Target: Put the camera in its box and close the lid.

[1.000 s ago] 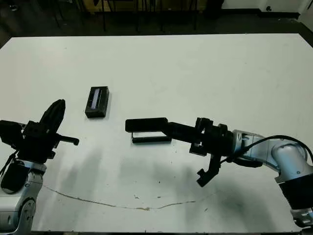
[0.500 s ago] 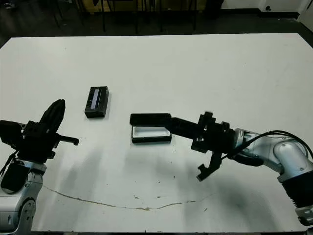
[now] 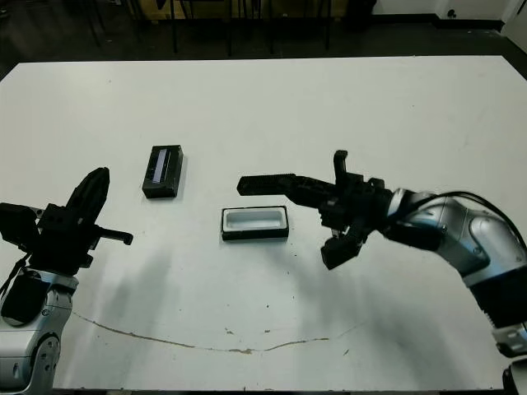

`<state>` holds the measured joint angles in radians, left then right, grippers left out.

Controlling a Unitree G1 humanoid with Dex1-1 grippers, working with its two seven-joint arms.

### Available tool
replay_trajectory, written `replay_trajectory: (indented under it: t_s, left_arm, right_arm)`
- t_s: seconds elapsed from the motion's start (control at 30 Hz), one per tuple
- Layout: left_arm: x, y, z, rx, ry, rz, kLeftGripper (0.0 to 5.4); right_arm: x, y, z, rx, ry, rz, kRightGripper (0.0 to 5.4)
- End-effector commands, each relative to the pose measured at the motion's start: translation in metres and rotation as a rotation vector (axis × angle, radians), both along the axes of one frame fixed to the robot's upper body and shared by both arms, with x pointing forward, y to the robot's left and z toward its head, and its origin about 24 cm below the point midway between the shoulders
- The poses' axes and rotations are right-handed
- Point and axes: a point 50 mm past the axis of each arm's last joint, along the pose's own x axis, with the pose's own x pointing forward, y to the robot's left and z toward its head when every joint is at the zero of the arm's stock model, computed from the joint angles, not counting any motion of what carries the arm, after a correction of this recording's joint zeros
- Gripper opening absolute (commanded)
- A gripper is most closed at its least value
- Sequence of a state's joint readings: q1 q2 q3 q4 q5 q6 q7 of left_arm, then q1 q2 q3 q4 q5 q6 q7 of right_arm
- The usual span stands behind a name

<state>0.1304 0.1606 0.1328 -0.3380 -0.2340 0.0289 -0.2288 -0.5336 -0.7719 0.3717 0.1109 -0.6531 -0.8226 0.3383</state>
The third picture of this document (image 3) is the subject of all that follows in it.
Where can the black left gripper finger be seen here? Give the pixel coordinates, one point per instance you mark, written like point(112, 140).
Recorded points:
point(84, 191)
point(101, 197)

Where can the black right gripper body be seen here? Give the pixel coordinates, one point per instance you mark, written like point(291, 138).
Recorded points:
point(358, 205)

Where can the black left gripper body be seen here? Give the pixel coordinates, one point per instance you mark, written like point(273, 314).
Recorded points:
point(62, 243)

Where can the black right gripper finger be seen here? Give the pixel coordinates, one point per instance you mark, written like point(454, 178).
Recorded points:
point(315, 183)
point(309, 199)

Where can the black box lid striped print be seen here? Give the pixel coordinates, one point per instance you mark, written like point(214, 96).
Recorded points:
point(173, 173)

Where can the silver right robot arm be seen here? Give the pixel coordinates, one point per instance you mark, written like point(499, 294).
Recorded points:
point(473, 243)

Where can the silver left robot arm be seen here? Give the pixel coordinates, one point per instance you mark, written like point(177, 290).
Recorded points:
point(37, 341)

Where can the black box base white insert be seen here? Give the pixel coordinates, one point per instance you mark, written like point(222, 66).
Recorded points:
point(255, 220)

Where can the black mesh chair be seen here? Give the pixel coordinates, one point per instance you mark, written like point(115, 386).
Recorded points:
point(327, 33)

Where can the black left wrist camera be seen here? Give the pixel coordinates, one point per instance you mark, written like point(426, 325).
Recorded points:
point(16, 224)

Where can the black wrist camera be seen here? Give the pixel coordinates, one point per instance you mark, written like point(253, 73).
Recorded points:
point(339, 255)
point(16, 224)

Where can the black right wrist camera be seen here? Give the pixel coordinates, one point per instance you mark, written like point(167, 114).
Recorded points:
point(339, 255)

